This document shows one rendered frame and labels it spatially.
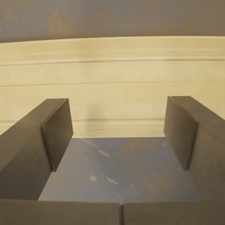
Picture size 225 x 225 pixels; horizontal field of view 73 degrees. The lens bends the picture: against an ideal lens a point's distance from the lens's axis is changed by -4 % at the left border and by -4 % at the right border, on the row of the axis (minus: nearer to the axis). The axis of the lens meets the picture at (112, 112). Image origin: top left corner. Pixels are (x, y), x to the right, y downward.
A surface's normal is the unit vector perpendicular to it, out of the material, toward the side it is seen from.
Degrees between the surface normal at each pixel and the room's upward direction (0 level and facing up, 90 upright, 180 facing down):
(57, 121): 90
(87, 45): 0
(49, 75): 11
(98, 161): 0
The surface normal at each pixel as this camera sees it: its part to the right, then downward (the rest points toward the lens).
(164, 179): -0.02, 0.39
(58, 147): 1.00, -0.02
